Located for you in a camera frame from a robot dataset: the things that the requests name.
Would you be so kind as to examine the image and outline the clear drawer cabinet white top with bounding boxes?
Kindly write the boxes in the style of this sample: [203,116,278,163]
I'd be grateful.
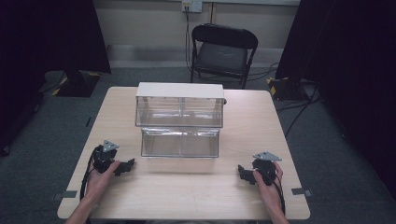
[134,81,226,129]

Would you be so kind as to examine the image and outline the grey tape piece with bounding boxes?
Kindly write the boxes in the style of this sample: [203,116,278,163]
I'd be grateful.
[290,187,314,198]
[51,189,78,201]

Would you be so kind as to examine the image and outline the person's left hand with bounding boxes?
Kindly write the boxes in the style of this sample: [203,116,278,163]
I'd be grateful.
[85,160,121,203]

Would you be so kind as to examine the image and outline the white wall outlet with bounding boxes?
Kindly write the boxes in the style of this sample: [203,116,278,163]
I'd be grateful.
[181,0,204,14]

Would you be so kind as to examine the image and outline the black curtain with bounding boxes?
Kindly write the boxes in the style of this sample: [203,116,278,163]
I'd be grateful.
[0,0,112,157]
[275,0,396,200]

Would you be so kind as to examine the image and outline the black cable from wall outlet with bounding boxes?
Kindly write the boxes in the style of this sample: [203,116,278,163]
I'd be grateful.
[184,7,194,75]

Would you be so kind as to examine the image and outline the black floor cable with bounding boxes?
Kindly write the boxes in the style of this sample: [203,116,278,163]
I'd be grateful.
[275,83,321,138]

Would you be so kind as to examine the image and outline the clear acrylic drawer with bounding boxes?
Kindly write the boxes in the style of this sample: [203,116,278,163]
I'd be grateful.
[140,126,221,159]

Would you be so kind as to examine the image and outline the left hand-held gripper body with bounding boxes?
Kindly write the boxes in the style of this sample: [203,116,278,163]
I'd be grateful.
[92,140,120,174]

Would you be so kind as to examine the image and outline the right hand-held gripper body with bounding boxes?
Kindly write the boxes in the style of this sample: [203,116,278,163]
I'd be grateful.
[250,150,283,185]

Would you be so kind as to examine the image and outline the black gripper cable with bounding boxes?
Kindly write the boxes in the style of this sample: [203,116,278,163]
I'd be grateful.
[272,177,287,217]
[79,146,101,202]

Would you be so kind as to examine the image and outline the black stand base yellow stripes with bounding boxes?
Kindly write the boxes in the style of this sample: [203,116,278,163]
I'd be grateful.
[51,70,103,98]
[265,76,314,103]

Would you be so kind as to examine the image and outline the black folding chair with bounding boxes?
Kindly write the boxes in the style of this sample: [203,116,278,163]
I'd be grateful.
[190,23,260,91]

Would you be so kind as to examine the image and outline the person's right hand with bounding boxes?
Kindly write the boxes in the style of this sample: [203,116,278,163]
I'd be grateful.
[252,161,285,214]

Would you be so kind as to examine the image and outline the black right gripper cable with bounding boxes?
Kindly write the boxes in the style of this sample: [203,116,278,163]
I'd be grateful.
[272,177,287,217]

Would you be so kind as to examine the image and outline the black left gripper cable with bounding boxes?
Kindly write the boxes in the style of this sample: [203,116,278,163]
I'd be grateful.
[79,146,101,202]

